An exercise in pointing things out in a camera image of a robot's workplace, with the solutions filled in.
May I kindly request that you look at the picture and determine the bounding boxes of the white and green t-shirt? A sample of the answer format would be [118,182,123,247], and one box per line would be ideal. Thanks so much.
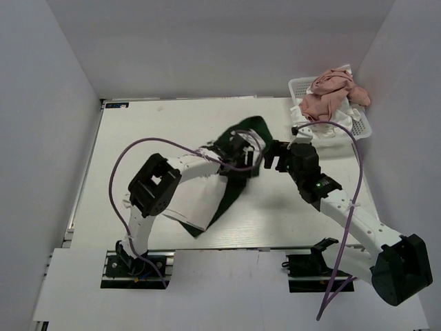
[161,116,272,237]

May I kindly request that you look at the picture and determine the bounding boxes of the pink t-shirt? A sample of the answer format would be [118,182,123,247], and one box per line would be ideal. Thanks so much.
[299,68,371,122]

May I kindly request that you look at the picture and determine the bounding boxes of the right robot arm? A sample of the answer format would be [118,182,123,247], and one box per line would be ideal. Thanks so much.
[264,140,433,306]

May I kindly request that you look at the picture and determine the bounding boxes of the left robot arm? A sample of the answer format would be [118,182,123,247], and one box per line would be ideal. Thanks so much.
[108,130,268,275]

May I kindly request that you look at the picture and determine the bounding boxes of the white cloths in basket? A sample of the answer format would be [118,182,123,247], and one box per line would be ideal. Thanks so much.
[289,62,366,142]

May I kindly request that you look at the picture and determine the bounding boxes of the white plastic basket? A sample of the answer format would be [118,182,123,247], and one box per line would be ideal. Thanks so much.
[288,77,372,146]

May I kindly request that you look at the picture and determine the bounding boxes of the blue label sticker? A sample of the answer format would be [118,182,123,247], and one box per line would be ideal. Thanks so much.
[105,102,130,109]

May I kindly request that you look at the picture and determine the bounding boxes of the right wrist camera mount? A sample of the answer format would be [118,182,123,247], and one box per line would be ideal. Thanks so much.
[291,126,313,143]

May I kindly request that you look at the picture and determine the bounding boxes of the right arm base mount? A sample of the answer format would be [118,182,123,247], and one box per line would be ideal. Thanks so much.
[281,238,338,293]

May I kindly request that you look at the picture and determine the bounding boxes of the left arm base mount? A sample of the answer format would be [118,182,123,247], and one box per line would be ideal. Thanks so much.
[101,251,174,290]

